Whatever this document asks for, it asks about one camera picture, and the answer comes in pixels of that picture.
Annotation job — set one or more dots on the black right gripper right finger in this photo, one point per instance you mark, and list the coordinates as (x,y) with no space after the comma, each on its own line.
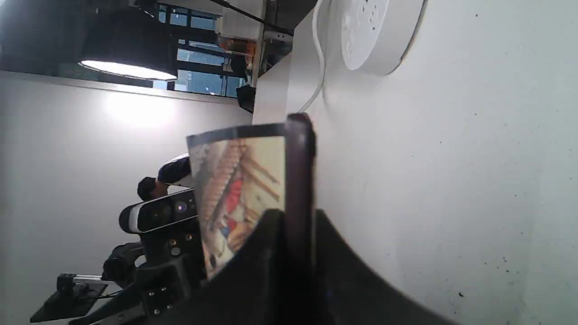
(351,293)

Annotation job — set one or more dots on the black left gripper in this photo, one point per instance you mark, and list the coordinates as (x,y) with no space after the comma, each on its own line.
(155,275)

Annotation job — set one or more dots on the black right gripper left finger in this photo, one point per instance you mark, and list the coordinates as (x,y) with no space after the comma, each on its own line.
(246,291)

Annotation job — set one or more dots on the painted paper folding fan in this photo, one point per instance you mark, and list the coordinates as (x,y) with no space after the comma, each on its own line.
(239,173)

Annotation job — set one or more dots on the white desk lamp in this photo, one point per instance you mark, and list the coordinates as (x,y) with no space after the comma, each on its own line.
(375,34)

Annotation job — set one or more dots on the person in background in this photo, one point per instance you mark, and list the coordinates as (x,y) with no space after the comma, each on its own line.
(176,172)

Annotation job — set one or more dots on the ceiling light fixture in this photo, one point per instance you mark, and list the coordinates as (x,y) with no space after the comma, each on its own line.
(131,43)

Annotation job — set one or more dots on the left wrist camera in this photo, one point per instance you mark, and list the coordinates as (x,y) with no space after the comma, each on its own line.
(164,211)

